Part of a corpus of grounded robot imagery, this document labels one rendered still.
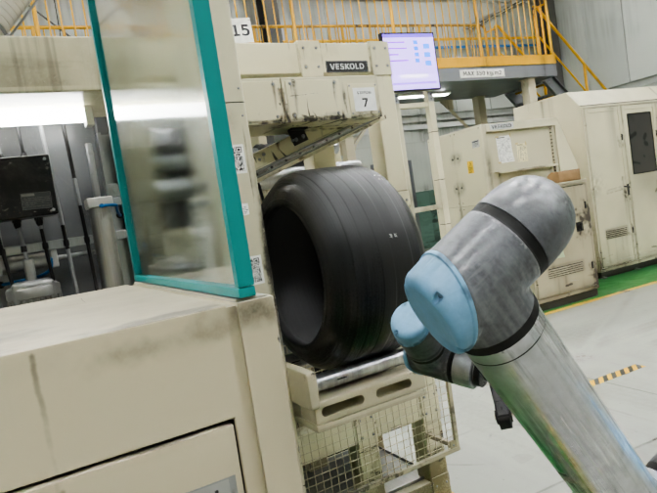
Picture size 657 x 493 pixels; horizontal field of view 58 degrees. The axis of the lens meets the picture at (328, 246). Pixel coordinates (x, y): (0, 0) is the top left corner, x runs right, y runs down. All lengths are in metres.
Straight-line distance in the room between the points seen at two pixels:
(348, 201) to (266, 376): 0.91
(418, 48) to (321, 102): 4.04
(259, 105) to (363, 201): 0.53
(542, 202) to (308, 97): 1.33
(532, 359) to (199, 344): 0.40
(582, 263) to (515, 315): 5.96
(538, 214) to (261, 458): 0.41
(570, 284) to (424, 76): 2.59
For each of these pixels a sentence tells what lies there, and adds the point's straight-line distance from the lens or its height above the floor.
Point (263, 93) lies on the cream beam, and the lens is 1.90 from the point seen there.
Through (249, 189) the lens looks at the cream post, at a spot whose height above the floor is 1.43.
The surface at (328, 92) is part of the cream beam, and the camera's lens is 2.01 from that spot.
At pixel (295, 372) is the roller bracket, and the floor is 0.94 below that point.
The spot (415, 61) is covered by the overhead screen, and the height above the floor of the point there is 2.60.
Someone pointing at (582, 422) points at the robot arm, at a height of 1.03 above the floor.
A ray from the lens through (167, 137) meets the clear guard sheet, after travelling 0.82.
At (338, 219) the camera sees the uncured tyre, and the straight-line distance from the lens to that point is 1.47.
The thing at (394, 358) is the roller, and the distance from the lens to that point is 1.69.
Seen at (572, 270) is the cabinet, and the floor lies 0.34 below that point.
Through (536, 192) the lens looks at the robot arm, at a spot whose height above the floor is 1.33.
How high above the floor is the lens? 1.35
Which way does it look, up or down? 4 degrees down
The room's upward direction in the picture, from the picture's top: 9 degrees counter-clockwise
